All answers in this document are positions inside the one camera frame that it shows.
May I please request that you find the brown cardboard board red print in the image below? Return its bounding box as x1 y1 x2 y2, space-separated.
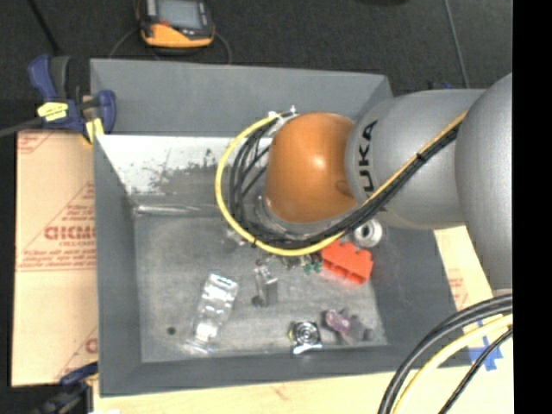
10 129 495 388

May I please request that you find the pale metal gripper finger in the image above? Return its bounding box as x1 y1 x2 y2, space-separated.
252 266 266 308
263 268 280 307

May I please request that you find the dark grey toy figure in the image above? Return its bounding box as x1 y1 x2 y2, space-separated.
336 312 377 346

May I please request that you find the grey metal bin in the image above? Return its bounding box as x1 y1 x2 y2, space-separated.
89 58 469 397

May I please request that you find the clear plastic bottle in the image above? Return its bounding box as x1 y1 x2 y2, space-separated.
182 273 240 355

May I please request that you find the round silver metal piece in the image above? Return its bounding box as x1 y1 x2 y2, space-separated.
288 320 324 355

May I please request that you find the small purple toy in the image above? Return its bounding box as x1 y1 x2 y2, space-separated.
323 309 352 334

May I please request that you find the orange toy brick block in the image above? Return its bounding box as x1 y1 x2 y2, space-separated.
320 240 374 285

